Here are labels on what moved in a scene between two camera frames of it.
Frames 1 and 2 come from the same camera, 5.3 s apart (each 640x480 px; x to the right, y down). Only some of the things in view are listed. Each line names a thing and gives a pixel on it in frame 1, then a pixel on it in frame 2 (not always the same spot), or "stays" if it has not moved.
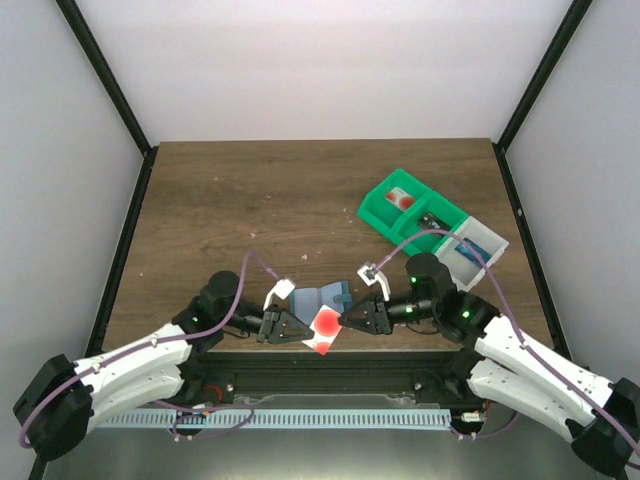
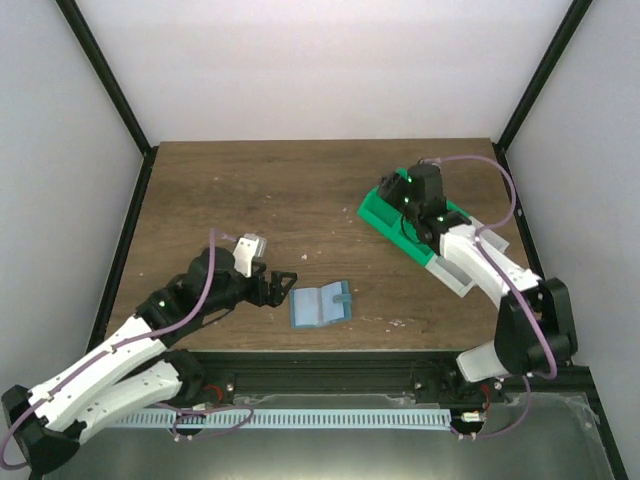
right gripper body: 377,314 -> 393,185
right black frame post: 576,14 stays
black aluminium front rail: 424,373 stays
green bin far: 378,211 stays
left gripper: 269,326 -> 263,289
